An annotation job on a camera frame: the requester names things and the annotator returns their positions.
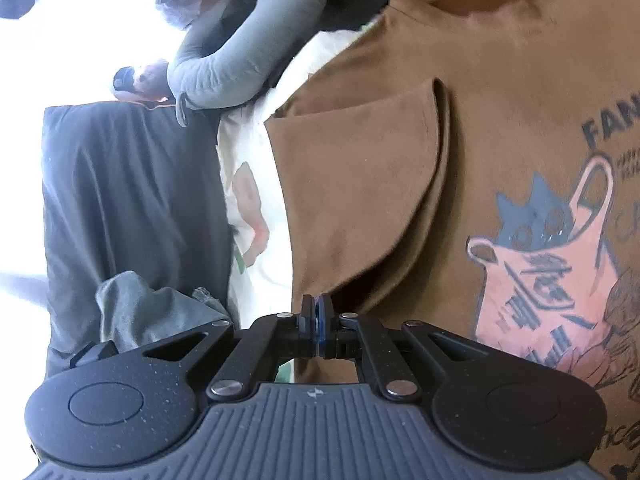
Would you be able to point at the dark grey quilt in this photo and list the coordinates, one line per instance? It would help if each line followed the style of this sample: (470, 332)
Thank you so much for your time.
(125, 185)

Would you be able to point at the brown plush toy with cap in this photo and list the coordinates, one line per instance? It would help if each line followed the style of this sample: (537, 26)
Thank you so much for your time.
(142, 80)

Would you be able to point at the brown printed t-shirt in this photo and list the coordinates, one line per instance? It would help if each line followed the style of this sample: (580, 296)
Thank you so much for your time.
(500, 110)

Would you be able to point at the grey cloth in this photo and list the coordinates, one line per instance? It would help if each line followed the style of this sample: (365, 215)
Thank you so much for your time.
(145, 310)

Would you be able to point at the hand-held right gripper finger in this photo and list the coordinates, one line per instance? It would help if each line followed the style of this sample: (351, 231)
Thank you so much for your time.
(322, 327)
(310, 327)

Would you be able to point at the black cloth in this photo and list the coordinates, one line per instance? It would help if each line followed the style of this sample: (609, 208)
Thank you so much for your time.
(350, 7)

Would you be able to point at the grey neck pillow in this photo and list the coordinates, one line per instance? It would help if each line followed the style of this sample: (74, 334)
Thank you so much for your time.
(235, 60)

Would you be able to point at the white bear print blanket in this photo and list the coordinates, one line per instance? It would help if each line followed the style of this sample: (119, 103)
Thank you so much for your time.
(260, 170)

